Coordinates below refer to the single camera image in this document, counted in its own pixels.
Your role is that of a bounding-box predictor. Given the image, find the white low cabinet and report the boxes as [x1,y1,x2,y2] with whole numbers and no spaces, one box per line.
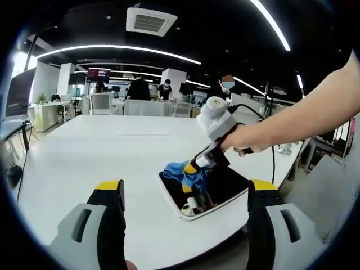
[28,100,74,132]

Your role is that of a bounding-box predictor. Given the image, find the curved ceiling light strip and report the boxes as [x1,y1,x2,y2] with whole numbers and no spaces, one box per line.
[36,44,202,65]

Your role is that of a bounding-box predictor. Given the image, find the black round device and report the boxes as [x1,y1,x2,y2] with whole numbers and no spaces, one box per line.
[7,164,23,189]

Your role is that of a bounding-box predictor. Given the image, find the blue cleaning cloth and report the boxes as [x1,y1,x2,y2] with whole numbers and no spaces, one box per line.
[161,160,209,195]

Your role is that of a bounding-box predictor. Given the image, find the ceiling air vent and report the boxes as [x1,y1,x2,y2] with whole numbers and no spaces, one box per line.
[125,7,178,37]

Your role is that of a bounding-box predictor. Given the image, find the dark computer monitor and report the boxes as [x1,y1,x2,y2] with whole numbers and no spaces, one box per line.
[5,67,37,119]

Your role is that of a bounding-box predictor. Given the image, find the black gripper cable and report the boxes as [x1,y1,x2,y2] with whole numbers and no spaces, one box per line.
[227,103,277,183]

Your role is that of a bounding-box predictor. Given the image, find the white partition board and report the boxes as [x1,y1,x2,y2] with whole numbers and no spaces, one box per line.
[229,92,254,107]

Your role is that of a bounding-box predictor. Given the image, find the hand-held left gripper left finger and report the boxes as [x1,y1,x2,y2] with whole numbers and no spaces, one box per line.
[49,179,127,270]

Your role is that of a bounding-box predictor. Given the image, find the white office chair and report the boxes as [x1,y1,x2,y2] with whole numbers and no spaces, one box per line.
[173,101,195,118]
[89,92,113,115]

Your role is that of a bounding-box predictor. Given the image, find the grey mesh office chair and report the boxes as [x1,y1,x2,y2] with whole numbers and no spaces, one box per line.
[281,153,358,245]

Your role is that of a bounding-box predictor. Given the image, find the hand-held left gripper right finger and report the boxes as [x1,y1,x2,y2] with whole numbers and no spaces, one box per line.
[246,179,325,270]

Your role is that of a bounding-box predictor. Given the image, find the table cable cover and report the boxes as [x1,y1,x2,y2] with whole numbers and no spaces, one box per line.
[118,129,169,136]

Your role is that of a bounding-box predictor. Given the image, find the person's right hand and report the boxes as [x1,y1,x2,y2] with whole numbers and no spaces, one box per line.
[222,123,271,157]

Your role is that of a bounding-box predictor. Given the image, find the red wall screen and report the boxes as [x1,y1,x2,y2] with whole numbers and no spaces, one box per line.
[87,67,110,82]

